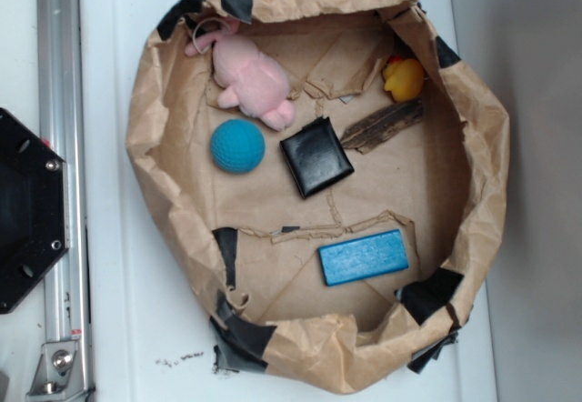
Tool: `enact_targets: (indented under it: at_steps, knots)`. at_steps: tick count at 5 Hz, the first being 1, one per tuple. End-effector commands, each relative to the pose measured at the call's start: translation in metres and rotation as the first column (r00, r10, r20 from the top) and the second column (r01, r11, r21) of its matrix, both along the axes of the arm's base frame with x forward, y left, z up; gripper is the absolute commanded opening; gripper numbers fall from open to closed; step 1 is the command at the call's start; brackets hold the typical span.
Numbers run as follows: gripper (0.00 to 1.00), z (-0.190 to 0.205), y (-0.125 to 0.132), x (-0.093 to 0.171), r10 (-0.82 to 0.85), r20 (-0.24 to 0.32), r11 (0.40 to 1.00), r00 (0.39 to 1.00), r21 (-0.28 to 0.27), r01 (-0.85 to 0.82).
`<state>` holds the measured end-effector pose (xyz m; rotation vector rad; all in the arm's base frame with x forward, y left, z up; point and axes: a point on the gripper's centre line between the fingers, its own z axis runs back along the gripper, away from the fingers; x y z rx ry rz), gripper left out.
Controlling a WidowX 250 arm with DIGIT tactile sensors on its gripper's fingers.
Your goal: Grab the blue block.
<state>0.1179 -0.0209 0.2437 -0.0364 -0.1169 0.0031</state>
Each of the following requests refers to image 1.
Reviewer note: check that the yellow rubber duck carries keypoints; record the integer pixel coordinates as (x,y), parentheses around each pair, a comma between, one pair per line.
(403,78)

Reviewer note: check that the brown wood bark piece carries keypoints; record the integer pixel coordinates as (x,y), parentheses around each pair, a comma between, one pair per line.
(382,125)

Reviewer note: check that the brown paper bin with tape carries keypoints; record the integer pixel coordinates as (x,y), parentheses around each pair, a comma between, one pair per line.
(248,243)

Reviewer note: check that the blue rectangular wooden block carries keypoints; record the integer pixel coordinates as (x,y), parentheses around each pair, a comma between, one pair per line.
(364,257)

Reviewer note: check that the aluminium extrusion rail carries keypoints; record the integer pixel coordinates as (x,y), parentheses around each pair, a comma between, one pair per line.
(61,126)

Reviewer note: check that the metal corner bracket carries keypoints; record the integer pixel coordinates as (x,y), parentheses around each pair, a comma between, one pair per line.
(60,374)

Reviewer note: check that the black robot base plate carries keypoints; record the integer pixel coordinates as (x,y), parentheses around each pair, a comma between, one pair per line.
(33,235)

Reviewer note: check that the teal dimpled ball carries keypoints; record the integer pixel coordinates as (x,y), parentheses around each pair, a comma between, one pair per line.
(237,146)

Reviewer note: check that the pink plush toy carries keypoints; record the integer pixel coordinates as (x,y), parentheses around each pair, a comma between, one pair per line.
(250,80)

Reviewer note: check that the black square block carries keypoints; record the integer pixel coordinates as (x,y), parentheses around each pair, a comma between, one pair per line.
(315,157)

